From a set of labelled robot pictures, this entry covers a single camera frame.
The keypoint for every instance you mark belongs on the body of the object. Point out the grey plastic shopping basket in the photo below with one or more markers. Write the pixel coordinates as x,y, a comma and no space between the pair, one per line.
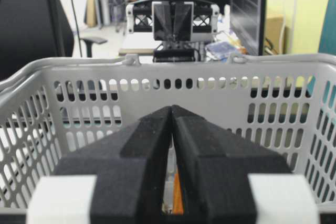
54,106

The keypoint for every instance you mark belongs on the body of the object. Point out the orange slipper in basket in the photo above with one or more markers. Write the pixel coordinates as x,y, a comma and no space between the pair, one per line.
178,208

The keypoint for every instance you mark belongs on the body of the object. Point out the black office chair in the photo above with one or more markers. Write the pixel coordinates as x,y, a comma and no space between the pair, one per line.
89,41

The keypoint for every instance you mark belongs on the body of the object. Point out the black monitor screen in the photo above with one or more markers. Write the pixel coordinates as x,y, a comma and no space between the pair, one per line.
247,21

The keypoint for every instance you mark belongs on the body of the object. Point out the opposite right gripper black finger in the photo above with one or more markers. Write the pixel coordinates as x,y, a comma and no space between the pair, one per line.
162,26
182,21

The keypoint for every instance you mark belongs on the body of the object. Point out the white black opposite gripper body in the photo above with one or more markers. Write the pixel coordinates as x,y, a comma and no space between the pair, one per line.
203,19

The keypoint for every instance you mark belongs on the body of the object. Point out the black curtain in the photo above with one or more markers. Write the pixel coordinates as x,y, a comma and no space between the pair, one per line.
27,33

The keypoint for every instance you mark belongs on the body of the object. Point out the black camera box under gripper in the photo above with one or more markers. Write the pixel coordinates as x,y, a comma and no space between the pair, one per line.
174,55

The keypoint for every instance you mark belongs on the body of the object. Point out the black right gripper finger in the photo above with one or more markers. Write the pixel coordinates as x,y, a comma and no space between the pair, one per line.
117,179
228,179

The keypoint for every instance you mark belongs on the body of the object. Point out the blue patterned bag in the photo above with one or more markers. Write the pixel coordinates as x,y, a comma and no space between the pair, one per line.
220,51

